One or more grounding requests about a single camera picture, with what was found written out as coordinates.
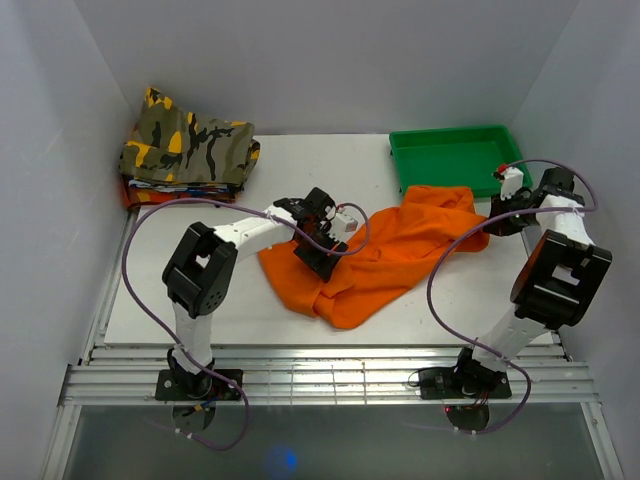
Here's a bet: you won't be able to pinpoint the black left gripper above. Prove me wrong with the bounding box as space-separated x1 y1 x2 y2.
293 223 347 283

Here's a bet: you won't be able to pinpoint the orange trousers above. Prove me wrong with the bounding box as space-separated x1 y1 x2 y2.
258 186 485 330

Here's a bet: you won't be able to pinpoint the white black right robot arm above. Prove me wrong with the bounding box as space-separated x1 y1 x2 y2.
451 166 612 397

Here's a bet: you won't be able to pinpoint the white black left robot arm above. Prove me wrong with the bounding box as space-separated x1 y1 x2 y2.
162 188 358 400

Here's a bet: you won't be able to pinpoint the stack of folded trousers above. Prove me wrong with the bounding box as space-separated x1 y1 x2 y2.
121 176 242 209

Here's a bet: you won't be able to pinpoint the camouflage folded trousers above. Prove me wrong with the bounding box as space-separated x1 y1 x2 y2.
119 87 261 190

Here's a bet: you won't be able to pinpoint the green plastic tray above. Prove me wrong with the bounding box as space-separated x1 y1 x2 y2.
389 125 522 199

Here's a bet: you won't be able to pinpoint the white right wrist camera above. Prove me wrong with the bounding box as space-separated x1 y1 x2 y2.
494 165 524 201

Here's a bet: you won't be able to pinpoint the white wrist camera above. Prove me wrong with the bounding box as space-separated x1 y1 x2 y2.
494 165 524 201
332 212 358 234

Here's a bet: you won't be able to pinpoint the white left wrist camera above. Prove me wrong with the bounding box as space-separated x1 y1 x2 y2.
332 212 358 234

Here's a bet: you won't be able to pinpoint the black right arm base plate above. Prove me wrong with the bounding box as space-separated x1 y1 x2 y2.
418 367 512 400

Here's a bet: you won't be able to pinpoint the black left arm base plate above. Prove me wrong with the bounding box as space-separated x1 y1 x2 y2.
154 369 241 403

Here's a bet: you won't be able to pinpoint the aluminium table frame rail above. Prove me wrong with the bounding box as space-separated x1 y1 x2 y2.
60 344 599 406

